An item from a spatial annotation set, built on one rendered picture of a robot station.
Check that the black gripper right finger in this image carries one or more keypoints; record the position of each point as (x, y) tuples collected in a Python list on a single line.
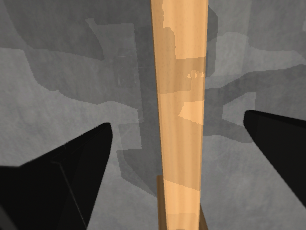
[(283, 142)]

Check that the wooden block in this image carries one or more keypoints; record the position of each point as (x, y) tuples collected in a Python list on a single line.
[(161, 208)]

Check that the long wooden rail with metal hooks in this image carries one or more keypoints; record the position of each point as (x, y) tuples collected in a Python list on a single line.
[(179, 33)]

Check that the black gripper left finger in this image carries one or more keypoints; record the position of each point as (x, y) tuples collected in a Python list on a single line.
[(58, 190)]

